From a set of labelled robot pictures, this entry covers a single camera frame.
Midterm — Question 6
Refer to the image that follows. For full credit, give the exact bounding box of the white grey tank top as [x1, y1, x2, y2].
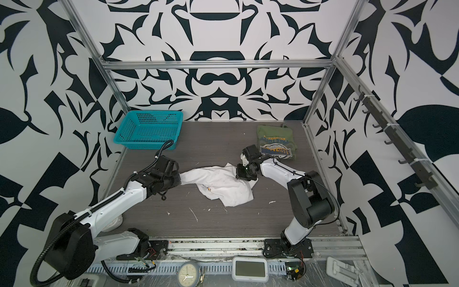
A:
[180, 163, 258, 207]

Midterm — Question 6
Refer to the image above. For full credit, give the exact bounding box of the green tank top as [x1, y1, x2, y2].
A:
[257, 125, 297, 160]

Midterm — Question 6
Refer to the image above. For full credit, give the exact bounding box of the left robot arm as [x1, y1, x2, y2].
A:
[31, 155, 181, 286]

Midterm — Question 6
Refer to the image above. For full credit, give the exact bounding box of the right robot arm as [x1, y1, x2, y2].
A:
[236, 145, 336, 248]

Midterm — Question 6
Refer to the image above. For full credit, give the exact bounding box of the teal plastic basket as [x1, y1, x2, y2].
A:
[114, 110, 184, 150]

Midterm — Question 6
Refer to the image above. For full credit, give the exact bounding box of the white round plastic object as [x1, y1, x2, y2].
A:
[102, 215, 123, 233]

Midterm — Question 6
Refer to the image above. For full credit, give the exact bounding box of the white digital timer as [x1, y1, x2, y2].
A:
[231, 257, 269, 283]

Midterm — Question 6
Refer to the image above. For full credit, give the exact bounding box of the round analog clock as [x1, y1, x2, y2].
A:
[176, 261, 201, 287]

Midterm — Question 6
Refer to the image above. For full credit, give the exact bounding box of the black corrugated cable hose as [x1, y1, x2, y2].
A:
[29, 139, 175, 287]

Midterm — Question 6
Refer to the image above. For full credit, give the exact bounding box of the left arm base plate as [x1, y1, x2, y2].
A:
[116, 240, 169, 261]

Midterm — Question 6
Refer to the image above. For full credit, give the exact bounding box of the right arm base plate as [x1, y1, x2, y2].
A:
[262, 239, 314, 259]

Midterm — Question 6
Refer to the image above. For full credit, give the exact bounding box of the white plastic bracket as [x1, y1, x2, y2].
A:
[326, 257, 359, 287]

